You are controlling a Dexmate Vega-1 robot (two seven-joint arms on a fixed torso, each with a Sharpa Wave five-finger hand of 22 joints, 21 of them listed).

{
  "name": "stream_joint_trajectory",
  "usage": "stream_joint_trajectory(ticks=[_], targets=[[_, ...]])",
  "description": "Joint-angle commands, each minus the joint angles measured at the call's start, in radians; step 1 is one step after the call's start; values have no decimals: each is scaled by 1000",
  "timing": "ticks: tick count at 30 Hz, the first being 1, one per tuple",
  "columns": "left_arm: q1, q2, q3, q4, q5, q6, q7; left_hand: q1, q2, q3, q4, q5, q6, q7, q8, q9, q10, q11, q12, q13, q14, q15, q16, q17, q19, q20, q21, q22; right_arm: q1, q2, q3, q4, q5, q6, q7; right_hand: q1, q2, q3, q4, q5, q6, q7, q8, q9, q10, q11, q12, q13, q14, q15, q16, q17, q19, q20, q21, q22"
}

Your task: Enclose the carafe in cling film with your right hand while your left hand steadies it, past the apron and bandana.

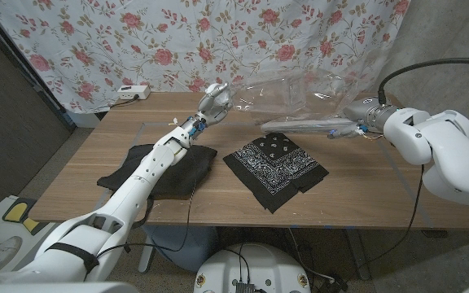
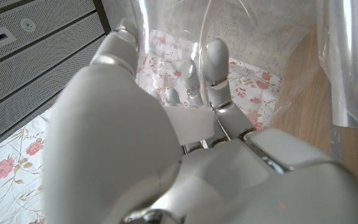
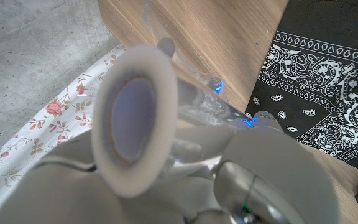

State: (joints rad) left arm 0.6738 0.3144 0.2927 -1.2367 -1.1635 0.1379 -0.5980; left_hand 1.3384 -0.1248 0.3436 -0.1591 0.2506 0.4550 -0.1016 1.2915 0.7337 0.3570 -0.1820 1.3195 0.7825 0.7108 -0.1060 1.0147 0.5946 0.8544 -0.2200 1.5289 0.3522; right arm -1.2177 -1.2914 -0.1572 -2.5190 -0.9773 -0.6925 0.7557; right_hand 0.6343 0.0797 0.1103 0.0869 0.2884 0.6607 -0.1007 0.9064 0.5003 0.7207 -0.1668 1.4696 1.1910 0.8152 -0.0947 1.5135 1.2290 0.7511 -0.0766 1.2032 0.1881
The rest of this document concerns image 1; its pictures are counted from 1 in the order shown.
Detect white power strip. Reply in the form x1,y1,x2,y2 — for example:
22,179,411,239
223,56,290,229
116,84,151,101

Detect blue-grey chair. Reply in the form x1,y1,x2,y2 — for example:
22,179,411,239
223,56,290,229
138,225,219,273

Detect white robot torso base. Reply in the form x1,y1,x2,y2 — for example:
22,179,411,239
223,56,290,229
193,243,312,293

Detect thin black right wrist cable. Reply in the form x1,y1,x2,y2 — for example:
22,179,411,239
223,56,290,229
360,162,426,269

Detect silver cling film roll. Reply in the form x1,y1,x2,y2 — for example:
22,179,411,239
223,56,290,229
261,117,360,134

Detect black apron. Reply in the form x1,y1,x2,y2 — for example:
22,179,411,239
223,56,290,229
97,142,218,229

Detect yellow and black foot pedal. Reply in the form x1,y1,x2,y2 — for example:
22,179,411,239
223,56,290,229
1,197,46,236

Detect dark mesh partition panel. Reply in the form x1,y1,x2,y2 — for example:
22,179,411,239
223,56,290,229
0,7,77,216

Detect floral rose backdrop cloth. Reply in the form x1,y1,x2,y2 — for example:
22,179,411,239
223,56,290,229
0,0,413,115

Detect black paisley bandana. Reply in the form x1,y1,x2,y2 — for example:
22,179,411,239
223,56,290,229
222,132,330,214

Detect white sneaker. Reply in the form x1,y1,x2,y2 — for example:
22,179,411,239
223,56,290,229
0,235,24,272

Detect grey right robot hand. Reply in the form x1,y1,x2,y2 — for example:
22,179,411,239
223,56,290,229
327,96,398,140

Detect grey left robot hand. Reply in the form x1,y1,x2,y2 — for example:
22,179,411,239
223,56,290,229
189,82,234,133

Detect grey table leg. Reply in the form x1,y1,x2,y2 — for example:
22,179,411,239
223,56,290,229
346,228,370,281

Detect transparent cling film sheet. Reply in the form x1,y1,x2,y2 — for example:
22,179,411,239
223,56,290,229
230,48,386,127

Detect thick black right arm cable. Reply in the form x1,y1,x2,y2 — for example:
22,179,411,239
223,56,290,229
377,57,469,106

